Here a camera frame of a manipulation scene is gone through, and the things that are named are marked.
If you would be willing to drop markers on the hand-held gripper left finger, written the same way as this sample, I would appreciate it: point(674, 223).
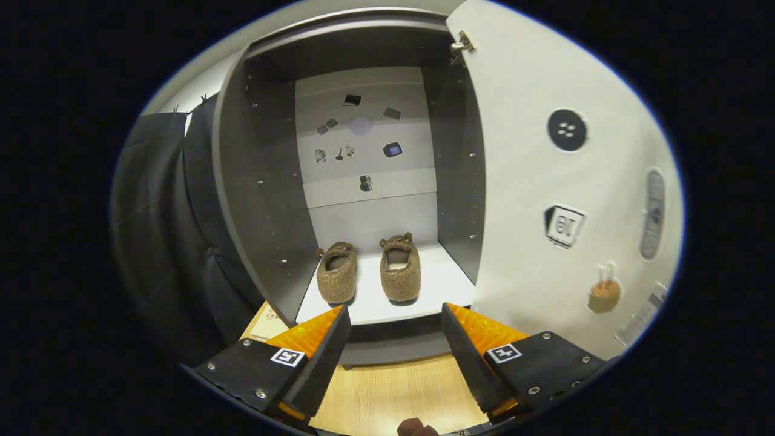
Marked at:
point(323, 363)

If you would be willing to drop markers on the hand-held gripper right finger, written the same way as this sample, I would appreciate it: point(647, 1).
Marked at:
point(469, 363)

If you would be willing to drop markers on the brown fuzzy shoe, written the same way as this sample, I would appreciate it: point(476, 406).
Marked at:
point(401, 278)
point(336, 281)

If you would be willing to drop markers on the dark grey shoe cabinet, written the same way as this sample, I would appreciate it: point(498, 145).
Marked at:
point(266, 181)

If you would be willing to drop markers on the metal door hinge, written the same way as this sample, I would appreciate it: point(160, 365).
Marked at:
point(462, 45)

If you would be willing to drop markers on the beige orange book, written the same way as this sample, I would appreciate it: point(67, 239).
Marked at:
point(269, 324)

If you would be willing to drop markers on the black backdrop cloth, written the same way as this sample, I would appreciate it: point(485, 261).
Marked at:
point(157, 212)

